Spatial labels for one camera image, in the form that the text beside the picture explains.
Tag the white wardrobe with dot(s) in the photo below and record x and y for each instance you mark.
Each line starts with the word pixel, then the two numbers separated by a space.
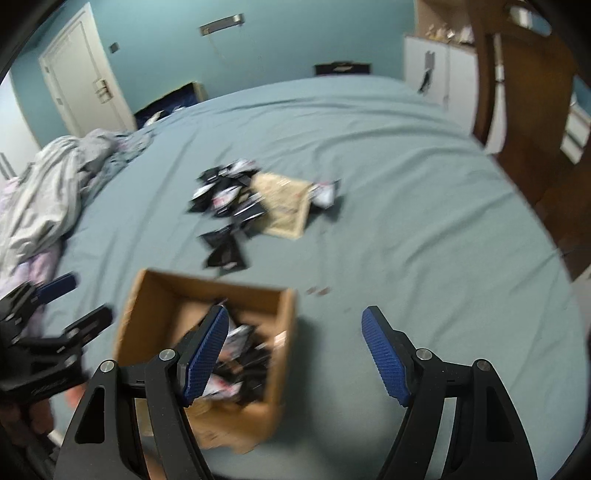
pixel 11 124

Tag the small items on cabinet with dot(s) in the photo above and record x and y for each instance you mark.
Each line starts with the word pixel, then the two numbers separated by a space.
pixel 448 34

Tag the white cabinet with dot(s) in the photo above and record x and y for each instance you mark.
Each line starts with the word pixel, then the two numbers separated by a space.
pixel 457 78

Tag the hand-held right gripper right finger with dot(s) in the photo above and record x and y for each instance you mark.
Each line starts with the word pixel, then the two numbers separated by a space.
pixel 385 355

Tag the black bag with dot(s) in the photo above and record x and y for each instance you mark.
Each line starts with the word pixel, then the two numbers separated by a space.
pixel 342 69

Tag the lilac printed blanket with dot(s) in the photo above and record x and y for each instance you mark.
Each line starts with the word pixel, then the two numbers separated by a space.
pixel 27 272

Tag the crumpled grey duvet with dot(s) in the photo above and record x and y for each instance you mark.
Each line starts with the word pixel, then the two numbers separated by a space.
pixel 51 194

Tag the black hanging tool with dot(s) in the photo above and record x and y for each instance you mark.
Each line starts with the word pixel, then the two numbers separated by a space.
pixel 427 74

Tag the brown wooden furniture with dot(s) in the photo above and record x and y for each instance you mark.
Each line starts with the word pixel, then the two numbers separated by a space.
pixel 531 115

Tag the heap of boxed snack packets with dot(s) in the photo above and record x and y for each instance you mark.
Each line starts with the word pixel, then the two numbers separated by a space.
pixel 249 360

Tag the white panelled door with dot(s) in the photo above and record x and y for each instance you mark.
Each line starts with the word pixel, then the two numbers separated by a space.
pixel 78 69

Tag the dark blue fabric box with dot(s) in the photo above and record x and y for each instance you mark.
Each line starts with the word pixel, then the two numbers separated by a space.
pixel 171 101

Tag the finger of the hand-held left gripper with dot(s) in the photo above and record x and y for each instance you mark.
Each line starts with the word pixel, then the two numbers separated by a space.
pixel 87 325
pixel 55 285

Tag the person's left hand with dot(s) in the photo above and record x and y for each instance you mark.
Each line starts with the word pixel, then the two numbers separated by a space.
pixel 39 417

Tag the white drawer unit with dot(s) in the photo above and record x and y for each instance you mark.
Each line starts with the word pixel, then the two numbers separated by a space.
pixel 577 129

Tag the large beige snack bag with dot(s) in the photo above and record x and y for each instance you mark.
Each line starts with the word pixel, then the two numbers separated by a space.
pixel 281 203

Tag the pile of black snack packets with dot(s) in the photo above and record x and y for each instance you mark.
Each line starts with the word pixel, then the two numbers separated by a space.
pixel 221 194

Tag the brown cardboard box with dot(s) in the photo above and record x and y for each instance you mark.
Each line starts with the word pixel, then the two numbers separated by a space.
pixel 147 295

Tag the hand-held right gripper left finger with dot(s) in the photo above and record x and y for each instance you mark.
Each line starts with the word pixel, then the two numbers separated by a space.
pixel 205 355

